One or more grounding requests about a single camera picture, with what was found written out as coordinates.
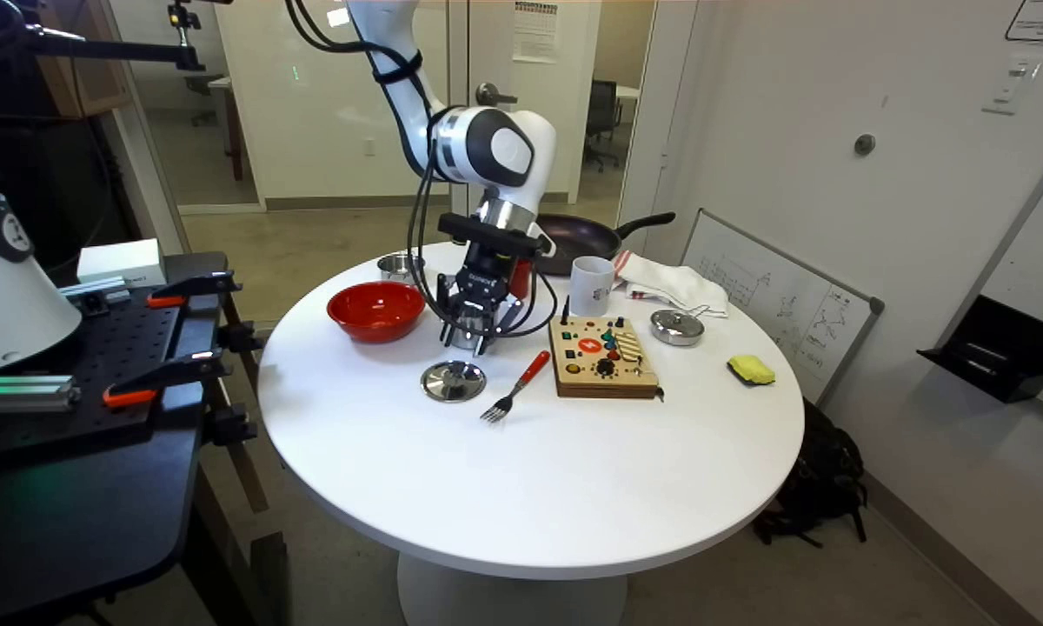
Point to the yellow green sponge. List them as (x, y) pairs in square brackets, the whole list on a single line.
[(753, 370)]

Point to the leaning whiteboard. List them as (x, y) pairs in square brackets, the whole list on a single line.
[(816, 319)]

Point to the black frying pan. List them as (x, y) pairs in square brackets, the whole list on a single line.
[(586, 238)]

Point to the empty steel pot front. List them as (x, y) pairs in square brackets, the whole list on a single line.
[(395, 265)]

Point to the black wall tray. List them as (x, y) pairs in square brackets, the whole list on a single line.
[(995, 350)]

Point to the black side cart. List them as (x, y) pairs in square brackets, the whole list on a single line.
[(98, 501)]

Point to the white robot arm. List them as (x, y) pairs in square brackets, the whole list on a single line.
[(498, 151)]

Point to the black clamp with orange handles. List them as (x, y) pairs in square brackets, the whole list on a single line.
[(142, 391)]

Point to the red bowl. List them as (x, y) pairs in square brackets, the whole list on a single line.
[(377, 312)]

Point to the white ceramic mug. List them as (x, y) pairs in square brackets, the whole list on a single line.
[(590, 285)]

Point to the steel pot lid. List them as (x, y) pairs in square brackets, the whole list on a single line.
[(453, 381)]

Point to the black backpack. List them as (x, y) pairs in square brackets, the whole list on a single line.
[(820, 483)]

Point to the wooden switch busy board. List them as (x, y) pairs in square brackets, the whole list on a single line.
[(603, 355)]

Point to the white cloth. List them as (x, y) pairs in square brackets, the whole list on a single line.
[(676, 283)]

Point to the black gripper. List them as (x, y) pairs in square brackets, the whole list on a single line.
[(490, 285)]

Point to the red handled fork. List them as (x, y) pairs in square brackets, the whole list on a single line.
[(503, 407)]

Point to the round steel tin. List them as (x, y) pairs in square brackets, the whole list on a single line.
[(676, 329)]

